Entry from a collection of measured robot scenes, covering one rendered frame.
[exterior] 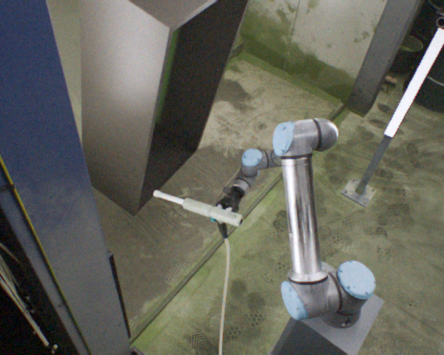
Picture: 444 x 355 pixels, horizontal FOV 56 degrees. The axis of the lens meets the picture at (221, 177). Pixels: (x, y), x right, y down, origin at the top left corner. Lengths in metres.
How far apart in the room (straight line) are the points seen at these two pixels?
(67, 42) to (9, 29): 2.39
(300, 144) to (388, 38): 2.07
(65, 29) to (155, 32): 1.71
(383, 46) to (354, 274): 2.16
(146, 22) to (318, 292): 1.09
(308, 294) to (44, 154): 1.11
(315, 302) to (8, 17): 1.34
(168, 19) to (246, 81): 2.52
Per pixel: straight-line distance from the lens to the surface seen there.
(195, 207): 1.99
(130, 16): 1.42
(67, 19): 3.07
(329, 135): 1.55
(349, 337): 1.89
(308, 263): 1.60
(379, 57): 3.53
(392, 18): 3.40
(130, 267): 2.59
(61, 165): 0.83
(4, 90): 0.69
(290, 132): 1.49
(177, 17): 1.38
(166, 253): 2.62
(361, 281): 1.70
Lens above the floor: 2.31
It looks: 49 degrees down
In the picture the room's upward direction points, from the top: 7 degrees clockwise
